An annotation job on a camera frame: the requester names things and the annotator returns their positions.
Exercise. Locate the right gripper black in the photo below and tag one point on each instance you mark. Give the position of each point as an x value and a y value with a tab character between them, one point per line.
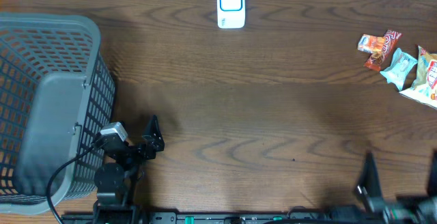
417	210

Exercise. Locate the white barcode scanner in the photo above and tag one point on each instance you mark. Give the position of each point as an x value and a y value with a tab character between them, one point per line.
231	14

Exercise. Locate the yellow red noodle packet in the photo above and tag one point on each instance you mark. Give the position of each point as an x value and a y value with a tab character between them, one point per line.
423	88

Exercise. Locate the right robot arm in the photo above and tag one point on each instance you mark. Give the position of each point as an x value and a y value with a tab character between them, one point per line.
354	212

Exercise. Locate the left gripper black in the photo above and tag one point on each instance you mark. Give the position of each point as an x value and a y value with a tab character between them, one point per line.
153	145

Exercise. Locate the small orange snack box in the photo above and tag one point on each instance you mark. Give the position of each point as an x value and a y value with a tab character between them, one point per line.
370	44

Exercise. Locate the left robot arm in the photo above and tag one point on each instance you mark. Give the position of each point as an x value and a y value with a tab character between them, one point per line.
116	181

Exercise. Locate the grey plastic shopping basket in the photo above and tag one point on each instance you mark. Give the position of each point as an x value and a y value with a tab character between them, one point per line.
56	94

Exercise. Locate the mint white snack packet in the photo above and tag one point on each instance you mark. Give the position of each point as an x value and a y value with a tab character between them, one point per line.
402	63

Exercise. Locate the red Top chocolate bar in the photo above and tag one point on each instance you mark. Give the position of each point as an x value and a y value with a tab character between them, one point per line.
376	60

